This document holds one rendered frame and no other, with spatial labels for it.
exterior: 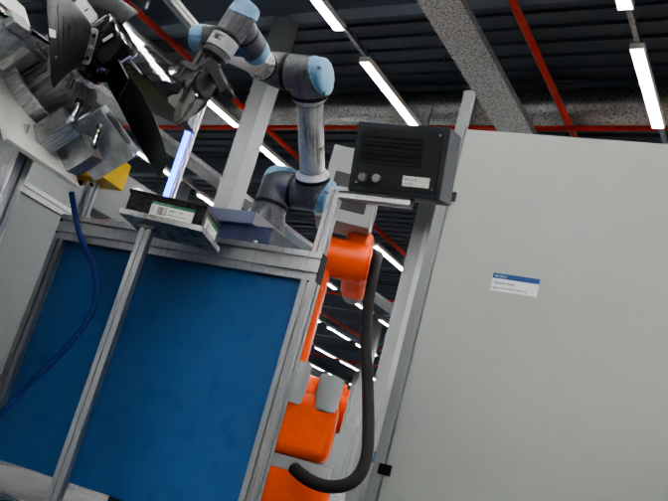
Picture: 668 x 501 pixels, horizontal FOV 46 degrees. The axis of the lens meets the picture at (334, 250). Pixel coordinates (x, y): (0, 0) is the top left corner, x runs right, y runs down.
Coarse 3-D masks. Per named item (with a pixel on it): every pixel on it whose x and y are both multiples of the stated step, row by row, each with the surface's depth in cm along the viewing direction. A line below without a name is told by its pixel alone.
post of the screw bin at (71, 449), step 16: (144, 240) 208; (144, 256) 209; (128, 272) 206; (128, 288) 205; (128, 304) 206; (112, 320) 203; (112, 336) 201; (96, 352) 200; (112, 352) 203; (96, 368) 200; (96, 384) 198; (80, 400) 197; (80, 416) 196; (80, 432) 194; (64, 448) 194; (80, 448) 196; (64, 464) 193; (64, 480) 191; (48, 496) 191
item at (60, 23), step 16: (48, 0) 166; (64, 0) 173; (48, 16) 166; (64, 16) 173; (80, 16) 181; (48, 32) 166; (64, 32) 173; (80, 32) 182; (64, 48) 174; (80, 48) 184; (64, 64) 176; (80, 64) 188
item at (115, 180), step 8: (120, 168) 246; (128, 168) 250; (80, 176) 245; (88, 176) 243; (104, 176) 240; (112, 176) 244; (120, 176) 247; (80, 184) 249; (104, 184) 246; (112, 184) 244; (120, 184) 247
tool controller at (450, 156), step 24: (360, 144) 211; (384, 144) 209; (408, 144) 206; (432, 144) 203; (456, 144) 209; (360, 168) 211; (384, 168) 208; (408, 168) 205; (432, 168) 203; (384, 192) 208; (408, 192) 205; (432, 192) 202
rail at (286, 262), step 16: (64, 224) 243; (96, 224) 239; (112, 224) 236; (128, 224) 234; (96, 240) 236; (112, 240) 235; (128, 240) 232; (160, 240) 228; (224, 240) 221; (160, 256) 229; (176, 256) 224; (192, 256) 222; (208, 256) 222; (224, 256) 219; (240, 256) 217; (256, 256) 215; (272, 256) 213; (288, 256) 212; (304, 256) 211; (320, 256) 208; (256, 272) 215; (272, 272) 211; (288, 272) 210; (304, 272) 209; (320, 272) 208
